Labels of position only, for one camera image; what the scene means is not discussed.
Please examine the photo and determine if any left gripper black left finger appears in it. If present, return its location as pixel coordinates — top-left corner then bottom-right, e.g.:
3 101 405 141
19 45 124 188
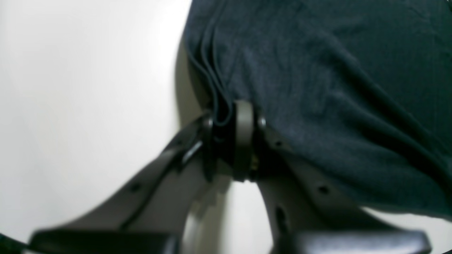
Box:
28 113 216 254

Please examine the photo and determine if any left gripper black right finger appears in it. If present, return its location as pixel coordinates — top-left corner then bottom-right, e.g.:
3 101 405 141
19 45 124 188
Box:
233 100 431 254

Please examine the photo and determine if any black long-sleeve T-shirt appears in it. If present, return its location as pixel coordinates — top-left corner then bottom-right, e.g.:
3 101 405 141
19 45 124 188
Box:
184 0 452 220

